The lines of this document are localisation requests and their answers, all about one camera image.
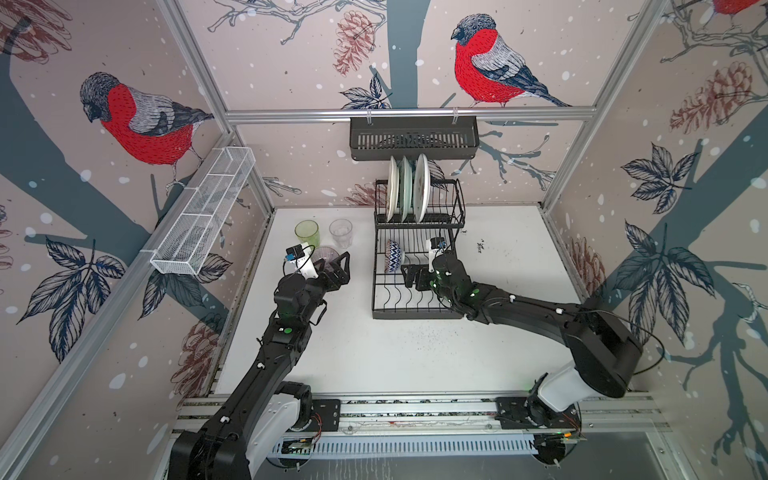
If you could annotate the pale green plate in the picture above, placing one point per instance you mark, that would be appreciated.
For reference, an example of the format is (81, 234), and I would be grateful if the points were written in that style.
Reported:
(406, 189)

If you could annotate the aluminium mounting rail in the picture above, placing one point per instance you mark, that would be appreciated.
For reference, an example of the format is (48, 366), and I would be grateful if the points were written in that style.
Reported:
(477, 412)

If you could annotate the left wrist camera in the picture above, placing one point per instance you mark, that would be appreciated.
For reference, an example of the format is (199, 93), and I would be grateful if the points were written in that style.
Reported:
(300, 256)

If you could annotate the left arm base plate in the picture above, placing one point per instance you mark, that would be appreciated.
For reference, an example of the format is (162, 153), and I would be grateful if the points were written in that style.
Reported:
(314, 415)

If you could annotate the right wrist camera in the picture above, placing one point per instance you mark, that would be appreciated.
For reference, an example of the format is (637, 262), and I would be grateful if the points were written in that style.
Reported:
(437, 246)

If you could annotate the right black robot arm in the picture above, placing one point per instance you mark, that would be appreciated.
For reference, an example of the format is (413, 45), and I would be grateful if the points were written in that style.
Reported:
(604, 352)

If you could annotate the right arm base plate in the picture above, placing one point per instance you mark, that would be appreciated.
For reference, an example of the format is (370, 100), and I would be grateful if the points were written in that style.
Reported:
(522, 413)

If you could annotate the horizontal aluminium frame bar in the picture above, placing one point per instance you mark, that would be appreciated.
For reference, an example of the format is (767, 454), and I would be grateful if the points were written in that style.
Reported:
(252, 117)

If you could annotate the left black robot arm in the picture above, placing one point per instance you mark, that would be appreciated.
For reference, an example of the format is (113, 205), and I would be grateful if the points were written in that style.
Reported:
(239, 437)

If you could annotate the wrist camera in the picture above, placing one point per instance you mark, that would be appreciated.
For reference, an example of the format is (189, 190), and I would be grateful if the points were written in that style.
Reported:
(437, 246)
(300, 256)

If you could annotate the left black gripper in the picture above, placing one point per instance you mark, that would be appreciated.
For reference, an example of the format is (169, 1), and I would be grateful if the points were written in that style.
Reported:
(341, 277)

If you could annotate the black hanging wall basket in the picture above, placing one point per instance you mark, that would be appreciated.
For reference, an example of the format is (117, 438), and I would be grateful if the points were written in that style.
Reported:
(438, 138)

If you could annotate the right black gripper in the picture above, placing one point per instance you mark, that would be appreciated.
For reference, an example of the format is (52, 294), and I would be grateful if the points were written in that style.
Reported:
(422, 282)

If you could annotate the clear drinking glass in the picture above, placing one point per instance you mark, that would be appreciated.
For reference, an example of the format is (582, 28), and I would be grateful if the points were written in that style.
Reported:
(341, 231)

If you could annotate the white wire wall basket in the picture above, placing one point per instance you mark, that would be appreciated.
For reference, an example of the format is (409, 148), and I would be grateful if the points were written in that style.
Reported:
(186, 246)

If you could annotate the white plate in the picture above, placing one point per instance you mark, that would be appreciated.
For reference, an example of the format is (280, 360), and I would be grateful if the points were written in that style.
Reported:
(392, 189)
(422, 188)

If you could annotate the black two-tier dish rack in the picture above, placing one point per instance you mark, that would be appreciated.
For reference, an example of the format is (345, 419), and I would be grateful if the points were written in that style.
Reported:
(445, 217)

